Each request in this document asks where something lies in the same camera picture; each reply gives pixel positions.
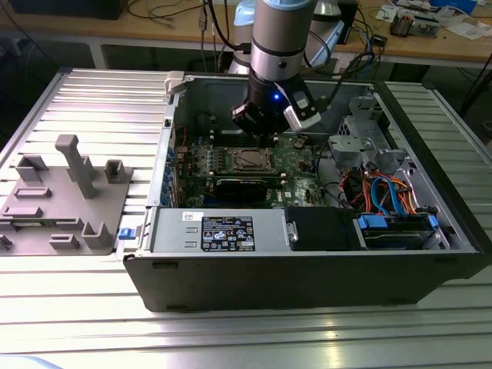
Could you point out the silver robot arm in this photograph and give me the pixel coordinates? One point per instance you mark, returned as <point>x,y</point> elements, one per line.
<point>276,30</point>

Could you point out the black RAM slot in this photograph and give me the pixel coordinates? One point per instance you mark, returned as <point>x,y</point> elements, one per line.
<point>221,134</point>
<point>221,141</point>
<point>246,176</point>
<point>221,145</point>
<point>221,138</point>
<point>246,173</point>

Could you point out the CPU socket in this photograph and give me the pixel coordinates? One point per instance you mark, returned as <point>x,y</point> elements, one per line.
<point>269,169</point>

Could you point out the black drive bay cover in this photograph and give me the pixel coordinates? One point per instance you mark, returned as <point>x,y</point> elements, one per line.
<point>323,228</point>

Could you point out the round coin battery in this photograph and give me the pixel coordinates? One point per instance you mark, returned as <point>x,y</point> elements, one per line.
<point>300,143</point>

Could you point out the black graphics card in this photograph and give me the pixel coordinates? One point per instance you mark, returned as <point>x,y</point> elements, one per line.
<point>240,190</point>

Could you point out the green motherboard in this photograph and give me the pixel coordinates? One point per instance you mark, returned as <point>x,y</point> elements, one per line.
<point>303,188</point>

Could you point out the white plastic case latch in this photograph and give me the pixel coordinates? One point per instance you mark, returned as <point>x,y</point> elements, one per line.
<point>173,81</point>

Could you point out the grey metal drive cage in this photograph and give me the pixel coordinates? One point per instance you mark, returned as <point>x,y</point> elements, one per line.
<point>348,145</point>

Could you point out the white label sheet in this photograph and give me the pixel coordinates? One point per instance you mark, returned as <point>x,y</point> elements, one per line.
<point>341,68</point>

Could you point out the black upright box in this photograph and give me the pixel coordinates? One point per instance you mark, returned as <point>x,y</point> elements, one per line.
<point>350,27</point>

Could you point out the grey power supply unit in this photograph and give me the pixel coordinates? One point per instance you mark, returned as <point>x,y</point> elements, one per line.
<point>173,230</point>

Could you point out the black power adapter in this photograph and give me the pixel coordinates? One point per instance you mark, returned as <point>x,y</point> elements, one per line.
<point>379,40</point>

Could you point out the hard disk in blue carrier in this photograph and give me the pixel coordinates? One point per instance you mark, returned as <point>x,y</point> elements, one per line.
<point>371,223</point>

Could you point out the wooden desk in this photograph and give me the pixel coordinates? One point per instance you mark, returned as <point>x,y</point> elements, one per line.
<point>115,27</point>

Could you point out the black PC case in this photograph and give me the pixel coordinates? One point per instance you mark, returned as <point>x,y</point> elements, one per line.
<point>269,284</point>

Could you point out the copper coil device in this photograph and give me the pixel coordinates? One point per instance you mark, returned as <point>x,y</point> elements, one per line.
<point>401,25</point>

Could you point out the blue plastic clip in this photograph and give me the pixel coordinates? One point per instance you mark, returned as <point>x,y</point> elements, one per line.
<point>125,233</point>

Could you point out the small electronics box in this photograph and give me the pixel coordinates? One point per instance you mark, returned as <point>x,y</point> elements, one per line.
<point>424,27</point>

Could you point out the black monitor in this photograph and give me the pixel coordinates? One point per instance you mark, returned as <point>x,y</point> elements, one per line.
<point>65,8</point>

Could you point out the grey parts rack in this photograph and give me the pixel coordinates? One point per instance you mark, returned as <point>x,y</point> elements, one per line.
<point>57,207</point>

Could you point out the blue box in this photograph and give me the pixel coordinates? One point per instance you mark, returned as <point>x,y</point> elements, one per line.
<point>453,4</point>

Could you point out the white papers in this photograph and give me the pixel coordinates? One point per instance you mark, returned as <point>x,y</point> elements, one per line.
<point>467,30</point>

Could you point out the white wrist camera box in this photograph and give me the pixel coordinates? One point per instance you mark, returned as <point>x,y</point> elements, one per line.
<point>296,117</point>

